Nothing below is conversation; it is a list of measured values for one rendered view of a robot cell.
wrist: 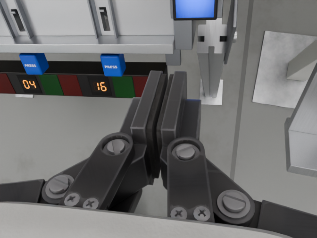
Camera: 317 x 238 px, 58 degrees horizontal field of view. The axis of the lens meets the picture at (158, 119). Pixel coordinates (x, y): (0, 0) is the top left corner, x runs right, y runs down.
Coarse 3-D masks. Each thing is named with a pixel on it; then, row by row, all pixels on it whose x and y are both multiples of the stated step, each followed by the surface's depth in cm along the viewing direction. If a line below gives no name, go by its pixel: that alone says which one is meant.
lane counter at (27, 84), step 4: (20, 76) 42; (24, 76) 41; (28, 76) 41; (32, 76) 41; (20, 80) 42; (24, 80) 42; (28, 80) 42; (32, 80) 42; (36, 80) 42; (24, 84) 42; (28, 84) 42; (32, 84) 42; (36, 84) 42; (24, 88) 43; (28, 88) 43; (32, 88) 43; (36, 88) 43; (40, 88) 42; (28, 92) 43; (32, 92) 43; (36, 92) 43; (40, 92) 43
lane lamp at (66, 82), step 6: (60, 78) 40; (66, 78) 40; (72, 78) 40; (60, 84) 41; (66, 84) 41; (72, 84) 41; (78, 84) 41; (66, 90) 42; (72, 90) 42; (78, 90) 41
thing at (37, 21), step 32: (0, 0) 33; (32, 0) 33; (64, 0) 32; (96, 0) 31; (128, 0) 31; (160, 0) 30; (0, 32) 36; (32, 32) 35; (64, 32) 34; (96, 32) 33; (128, 32) 33; (160, 32) 32
